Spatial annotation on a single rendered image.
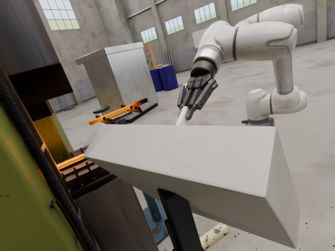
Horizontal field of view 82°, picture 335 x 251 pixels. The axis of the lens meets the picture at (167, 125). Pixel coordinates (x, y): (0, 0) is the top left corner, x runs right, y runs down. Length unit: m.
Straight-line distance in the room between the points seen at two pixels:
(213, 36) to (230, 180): 0.56
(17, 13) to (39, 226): 0.54
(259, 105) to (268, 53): 0.94
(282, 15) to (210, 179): 1.06
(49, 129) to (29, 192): 0.67
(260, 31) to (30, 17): 0.65
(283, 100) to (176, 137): 1.29
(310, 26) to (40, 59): 11.13
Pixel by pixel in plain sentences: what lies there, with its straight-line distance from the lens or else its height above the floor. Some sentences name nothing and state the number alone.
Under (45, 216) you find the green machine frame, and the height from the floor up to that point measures 1.07.
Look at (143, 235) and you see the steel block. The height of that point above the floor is 0.61.
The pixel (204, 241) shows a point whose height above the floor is 0.64.
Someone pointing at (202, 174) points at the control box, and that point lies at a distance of 0.23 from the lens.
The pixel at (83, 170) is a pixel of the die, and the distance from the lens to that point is 0.83.
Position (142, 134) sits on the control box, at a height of 1.19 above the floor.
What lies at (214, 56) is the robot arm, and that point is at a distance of 0.65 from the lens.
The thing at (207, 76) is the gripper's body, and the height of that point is 1.21.
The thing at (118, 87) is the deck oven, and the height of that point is 0.91.
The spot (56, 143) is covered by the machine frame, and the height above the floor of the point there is 1.04.
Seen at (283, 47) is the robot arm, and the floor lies 1.23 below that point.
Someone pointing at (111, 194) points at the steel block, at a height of 0.87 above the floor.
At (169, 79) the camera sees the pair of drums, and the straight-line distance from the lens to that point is 7.59.
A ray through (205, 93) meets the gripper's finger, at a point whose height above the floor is 1.17.
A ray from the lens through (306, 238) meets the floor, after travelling 1.68.
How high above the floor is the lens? 1.30
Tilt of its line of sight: 19 degrees down
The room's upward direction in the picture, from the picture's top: 16 degrees counter-clockwise
